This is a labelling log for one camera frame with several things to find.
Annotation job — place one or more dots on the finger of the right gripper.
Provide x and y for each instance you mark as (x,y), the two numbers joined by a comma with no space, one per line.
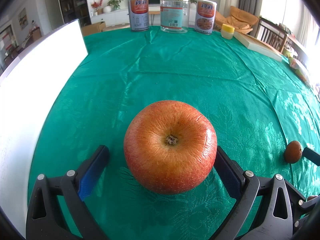
(313,156)
(301,206)

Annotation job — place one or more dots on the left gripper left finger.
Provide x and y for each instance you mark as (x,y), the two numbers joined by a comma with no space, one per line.
(45,219)

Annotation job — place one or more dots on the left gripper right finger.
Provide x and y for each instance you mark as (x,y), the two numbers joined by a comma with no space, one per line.
(273,219)

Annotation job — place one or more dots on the small brown round fruit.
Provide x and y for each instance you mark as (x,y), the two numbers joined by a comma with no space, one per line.
(293,152)

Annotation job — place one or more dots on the red apple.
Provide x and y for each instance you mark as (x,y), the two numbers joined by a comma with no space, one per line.
(170,147)

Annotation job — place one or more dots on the green tablecloth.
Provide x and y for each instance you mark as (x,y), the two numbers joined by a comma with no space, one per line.
(256,104)

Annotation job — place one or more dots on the white-edged book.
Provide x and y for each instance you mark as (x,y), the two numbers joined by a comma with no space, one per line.
(258,46)

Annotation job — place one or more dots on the wooden dining chair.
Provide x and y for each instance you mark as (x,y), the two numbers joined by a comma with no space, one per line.
(271,34)

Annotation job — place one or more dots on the white cardboard box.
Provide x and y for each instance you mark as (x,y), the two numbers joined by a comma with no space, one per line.
(29,88)

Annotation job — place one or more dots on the yellow lidded small jar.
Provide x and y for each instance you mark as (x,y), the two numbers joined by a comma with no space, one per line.
(227,31)

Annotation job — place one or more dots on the orange lounge chair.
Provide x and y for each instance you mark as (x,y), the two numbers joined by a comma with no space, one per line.
(241,20)

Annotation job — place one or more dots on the right food tin can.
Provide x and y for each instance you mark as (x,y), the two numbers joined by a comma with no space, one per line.
(205,16)

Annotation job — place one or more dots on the food tin can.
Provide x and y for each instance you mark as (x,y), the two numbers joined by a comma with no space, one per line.
(205,16)
(139,15)

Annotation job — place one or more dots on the brown cardboard box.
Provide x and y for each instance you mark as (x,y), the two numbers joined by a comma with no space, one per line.
(93,28)

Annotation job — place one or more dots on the clear plastic jar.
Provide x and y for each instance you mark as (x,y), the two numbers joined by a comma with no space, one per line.
(174,16)

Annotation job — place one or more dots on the white tv cabinet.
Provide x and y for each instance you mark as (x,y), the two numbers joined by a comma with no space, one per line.
(121,16)

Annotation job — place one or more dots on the red flower pot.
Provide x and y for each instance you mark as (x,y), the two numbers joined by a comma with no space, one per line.
(97,6)

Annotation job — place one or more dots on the black glass cabinet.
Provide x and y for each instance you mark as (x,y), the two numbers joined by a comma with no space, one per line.
(75,9)

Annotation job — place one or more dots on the green plant left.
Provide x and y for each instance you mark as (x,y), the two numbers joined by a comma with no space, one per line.
(115,4)

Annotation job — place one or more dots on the left food tin can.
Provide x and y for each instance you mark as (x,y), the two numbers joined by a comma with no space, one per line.
(139,15)

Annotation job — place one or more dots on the wall painting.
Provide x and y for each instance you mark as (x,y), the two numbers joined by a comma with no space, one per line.
(22,18)

